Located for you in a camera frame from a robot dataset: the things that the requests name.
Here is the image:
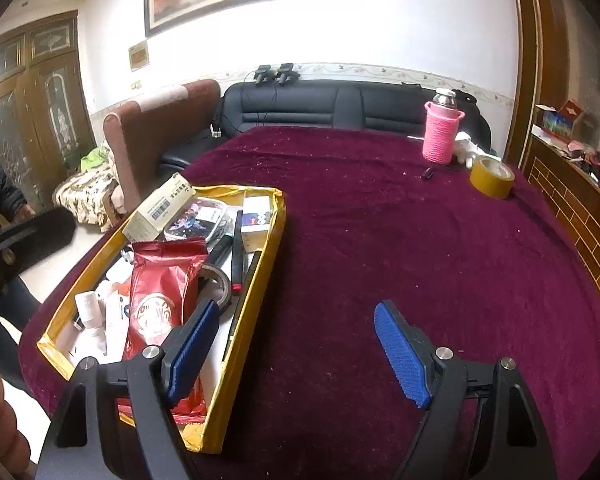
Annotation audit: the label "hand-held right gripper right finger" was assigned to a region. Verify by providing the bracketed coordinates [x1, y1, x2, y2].
[373, 299, 560, 480]

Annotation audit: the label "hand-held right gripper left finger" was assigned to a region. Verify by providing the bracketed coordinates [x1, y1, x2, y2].
[34, 298, 222, 480]

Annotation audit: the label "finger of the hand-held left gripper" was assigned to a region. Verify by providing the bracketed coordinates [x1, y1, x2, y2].
[0, 207, 77, 273]

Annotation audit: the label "red foil packet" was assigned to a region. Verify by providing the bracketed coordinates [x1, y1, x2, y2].
[117, 240, 210, 426]

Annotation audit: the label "yellow cardboard box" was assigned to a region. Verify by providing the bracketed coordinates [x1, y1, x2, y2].
[36, 185, 287, 453]

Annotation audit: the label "white barcode packet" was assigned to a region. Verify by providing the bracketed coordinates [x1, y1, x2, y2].
[104, 280, 132, 356]

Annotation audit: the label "small white tube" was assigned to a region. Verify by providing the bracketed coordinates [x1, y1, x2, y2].
[75, 291, 101, 330]

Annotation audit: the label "black marker with white print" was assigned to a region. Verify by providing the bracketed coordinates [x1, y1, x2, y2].
[207, 234, 233, 268]

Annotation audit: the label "slim black pen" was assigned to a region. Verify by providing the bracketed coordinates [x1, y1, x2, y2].
[231, 210, 245, 295]

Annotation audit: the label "green and white medicine box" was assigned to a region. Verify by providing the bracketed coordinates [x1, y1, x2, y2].
[122, 172, 197, 243]

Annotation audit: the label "clear fairy print pouch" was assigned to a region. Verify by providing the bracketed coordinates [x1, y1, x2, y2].
[163, 199, 233, 242]

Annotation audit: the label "person's left hand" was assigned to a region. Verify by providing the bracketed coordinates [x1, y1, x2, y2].
[0, 364, 32, 480]

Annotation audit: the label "patterned blanket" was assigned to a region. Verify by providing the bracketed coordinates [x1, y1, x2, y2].
[54, 147, 126, 233]

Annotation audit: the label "green cloth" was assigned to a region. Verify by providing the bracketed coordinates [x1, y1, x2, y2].
[80, 142, 110, 171]

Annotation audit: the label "maroon tablecloth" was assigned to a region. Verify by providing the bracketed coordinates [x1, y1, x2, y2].
[19, 125, 600, 480]

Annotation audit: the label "wooden glass-panel doors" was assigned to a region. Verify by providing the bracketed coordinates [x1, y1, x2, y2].
[0, 10, 96, 211]

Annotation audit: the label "brown armchair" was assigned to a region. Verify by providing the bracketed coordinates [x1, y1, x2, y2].
[103, 79, 221, 211]

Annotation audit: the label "yellow tape roll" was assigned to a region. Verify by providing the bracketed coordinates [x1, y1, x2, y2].
[469, 156, 516, 200]

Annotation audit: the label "white glove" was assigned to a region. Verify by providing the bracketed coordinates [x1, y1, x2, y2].
[452, 131, 481, 166]

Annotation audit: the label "wooden side cabinet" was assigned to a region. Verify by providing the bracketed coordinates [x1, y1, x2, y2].
[522, 132, 600, 326]

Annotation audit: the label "thermos in pink knitted sleeve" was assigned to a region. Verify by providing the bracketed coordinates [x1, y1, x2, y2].
[422, 89, 466, 165]

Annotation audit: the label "black leather sofa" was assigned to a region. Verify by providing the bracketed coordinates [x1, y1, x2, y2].
[160, 80, 493, 168]

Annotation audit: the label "open printed carton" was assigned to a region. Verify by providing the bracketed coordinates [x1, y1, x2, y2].
[534, 100, 587, 142]

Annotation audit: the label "gold wall plaque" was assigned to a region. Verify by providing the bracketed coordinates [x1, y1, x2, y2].
[128, 40, 150, 72]

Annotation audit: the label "wooden door frame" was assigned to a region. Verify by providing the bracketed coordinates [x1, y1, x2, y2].
[507, 0, 573, 171]

